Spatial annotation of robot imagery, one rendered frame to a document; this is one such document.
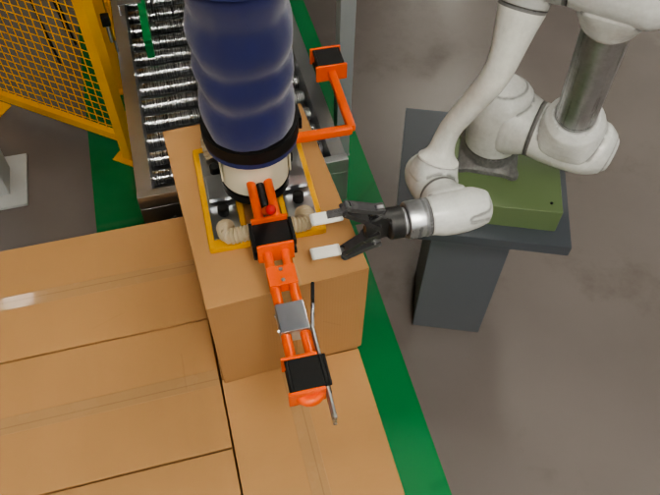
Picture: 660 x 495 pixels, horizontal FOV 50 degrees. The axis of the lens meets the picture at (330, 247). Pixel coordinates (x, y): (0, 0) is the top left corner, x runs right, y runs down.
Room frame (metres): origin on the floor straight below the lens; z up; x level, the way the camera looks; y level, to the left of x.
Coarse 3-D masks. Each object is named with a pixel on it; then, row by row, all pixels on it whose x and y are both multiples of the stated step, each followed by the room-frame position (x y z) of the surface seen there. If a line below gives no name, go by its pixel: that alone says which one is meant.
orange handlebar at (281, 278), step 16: (336, 80) 1.45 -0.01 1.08; (336, 96) 1.40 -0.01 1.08; (336, 128) 1.28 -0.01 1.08; (352, 128) 1.28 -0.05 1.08; (256, 192) 1.06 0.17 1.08; (272, 192) 1.06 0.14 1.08; (256, 208) 1.01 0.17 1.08; (272, 256) 0.88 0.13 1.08; (288, 256) 0.88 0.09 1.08; (272, 272) 0.83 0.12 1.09; (288, 272) 0.84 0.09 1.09; (272, 288) 0.80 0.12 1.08; (288, 288) 0.81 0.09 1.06; (288, 336) 0.68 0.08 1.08; (304, 336) 0.68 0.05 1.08; (288, 352) 0.65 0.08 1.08; (304, 352) 0.65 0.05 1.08; (304, 400) 0.55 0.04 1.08; (320, 400) 0.55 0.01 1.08
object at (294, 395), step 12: (288, 360) 0.62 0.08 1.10; (300, 360) 0.62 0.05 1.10; (312, 360) 0.62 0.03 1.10; (288, 372) 0.60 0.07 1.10; (300, 372) 0.60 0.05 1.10; (312, 372) 0.60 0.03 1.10; (288, 384) 0.59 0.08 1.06; (300, 384) 0.57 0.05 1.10; (312, 384) 0.57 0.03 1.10; (324, 384) 0.57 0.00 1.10; (288, 396) 0.55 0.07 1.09; (300, 396) 0.55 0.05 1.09; (324, 396) 0.56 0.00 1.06
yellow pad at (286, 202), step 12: (300, 144) 1.33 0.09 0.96; (300, 156) 1.29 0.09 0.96; (288, 192) 1.16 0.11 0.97; (300, 192) 1.14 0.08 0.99; (312, 192) 1.16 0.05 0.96; (288, 204) 1.12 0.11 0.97; (300, 204) 1.12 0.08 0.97; (312, 204) 1.12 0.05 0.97; (288, 216) 1.09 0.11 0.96; (312, 228) 1.05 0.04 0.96; (324, 228) 1.05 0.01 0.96
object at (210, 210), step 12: (204, 156) 1.28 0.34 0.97; (204, 168) 1.23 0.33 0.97; (216, 168) 1.21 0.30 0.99; (204, 180) 1.19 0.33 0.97; (204, 192) 1.15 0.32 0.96; (204, 204) 1.12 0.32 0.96; (216, 204) 1.11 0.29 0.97; (228, 204) 1.11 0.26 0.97; (240, 204) 1.12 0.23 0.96; (204, 216) 1.08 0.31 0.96; (216, 216) 1.08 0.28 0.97; (228, 216) 1.08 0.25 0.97; (240, 216) 1.08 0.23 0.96; (216, 240) 1.01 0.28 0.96
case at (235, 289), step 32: (192, 128) 1.40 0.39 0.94; (192, 160) 1.28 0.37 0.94; (320, 160) 1.29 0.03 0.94; (192, 192) 1.17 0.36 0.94; (320, 192) 1.18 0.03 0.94; (192, 224) 1.07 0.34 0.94; (192, 256) 0.97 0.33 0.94; (224, 256) 0.97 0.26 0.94; (224, 288) 0.88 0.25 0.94; (256, 288) 0.88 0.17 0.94; (320, 288) 0.91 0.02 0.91; (352, 288) 0.93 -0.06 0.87; (224, 320) 0.83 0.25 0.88; (256, 320) 0.86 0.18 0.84; (320, 320) 0.91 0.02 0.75; (352, 320) 0.94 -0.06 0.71; (224, 352) 0.83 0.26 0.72; (256, 352) 0.85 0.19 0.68
